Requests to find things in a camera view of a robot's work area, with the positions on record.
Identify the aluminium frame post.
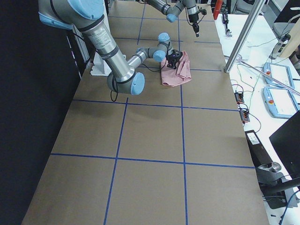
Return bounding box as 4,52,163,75
224,0,265,73

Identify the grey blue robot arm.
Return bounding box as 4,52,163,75
142,0,207,37
38,0,183,95

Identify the black camera stand clamp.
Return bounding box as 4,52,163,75
255,163,300,210

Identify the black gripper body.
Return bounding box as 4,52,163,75
166,49,183,69
188,6,207,32

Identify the upper orange connector board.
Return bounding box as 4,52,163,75
234,92,244,105

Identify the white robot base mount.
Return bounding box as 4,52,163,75
90,0,113,77

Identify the black monitor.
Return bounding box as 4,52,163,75
269,112,300,178

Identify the pink Snoopy t-shirt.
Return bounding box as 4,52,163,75
161,51,192,87

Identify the black power box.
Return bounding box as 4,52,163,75
245,130,273,167

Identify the lower blue teach pendant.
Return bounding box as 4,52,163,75
262,87,300,119

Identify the lower orange connector board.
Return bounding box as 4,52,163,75
239,109,250,124

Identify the orange connector board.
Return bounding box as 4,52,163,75
234,92,244,105
239,109,250,124

